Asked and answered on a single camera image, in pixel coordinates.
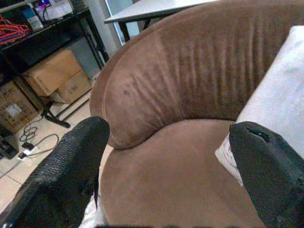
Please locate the light grey pillow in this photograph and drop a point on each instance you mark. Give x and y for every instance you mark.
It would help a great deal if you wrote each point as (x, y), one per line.
(91, 217)
(278, 88)

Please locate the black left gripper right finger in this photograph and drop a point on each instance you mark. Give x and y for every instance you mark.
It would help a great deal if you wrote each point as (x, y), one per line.
(273, 180)

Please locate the white power strip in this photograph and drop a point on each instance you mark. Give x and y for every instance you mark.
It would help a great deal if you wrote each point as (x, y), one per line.
(29, 153)

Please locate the cardboard box with black print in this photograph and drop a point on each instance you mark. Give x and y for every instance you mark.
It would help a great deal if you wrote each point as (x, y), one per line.
(76, 89)

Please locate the black box on floor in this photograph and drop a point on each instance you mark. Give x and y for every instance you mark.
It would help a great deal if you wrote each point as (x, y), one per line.
(7, 143)

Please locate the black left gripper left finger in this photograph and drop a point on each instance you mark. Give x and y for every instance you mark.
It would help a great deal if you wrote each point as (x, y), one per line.
(59, 171)

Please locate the brown velvet sofa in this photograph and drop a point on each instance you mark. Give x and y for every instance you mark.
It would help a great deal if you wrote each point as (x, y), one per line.
(180, 78)

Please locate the white table with black legs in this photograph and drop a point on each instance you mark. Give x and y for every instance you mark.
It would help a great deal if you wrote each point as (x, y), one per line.
(152, 10)

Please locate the large plain cardboard box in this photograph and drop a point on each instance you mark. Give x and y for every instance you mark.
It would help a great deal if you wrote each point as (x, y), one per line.
(53, 71)

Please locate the red clothes hangers bundle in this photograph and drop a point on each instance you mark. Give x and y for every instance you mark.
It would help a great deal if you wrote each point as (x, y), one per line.
(13, 32)

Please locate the black metal shelf rack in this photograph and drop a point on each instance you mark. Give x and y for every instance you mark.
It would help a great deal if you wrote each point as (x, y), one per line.
(47, 35)

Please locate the cardboard box with white label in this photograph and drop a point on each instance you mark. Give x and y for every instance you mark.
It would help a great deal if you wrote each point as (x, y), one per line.
(14, 107)

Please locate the white container on shelf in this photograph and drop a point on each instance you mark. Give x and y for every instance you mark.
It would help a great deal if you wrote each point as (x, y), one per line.
(34, 20)

